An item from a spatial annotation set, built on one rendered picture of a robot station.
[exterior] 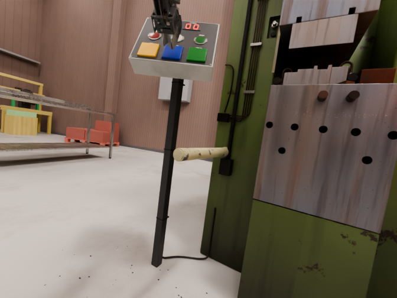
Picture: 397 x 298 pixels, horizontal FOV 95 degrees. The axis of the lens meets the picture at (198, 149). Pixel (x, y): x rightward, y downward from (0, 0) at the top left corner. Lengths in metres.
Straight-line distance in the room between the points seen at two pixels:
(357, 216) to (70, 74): 8.32
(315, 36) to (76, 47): 8.01
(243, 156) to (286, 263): 0.48
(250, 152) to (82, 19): 8.11
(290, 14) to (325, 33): 0.15
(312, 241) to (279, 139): 0.37
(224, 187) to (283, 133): 0.45
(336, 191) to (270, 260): 0.35
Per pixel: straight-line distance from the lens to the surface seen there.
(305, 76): 0.84
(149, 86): 5.99
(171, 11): 0.72
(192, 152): 0.64
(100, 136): 5.55
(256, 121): 0.96
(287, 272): 0.87
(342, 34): 0.90
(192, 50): 0.83
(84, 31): 8.35
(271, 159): 0.74
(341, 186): 0.76
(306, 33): 0.90
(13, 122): 7.31
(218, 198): 1.06
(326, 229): 0.79
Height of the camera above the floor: 0.70
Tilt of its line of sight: 5 degrees down
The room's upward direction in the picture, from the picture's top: 7 degrees clockwise
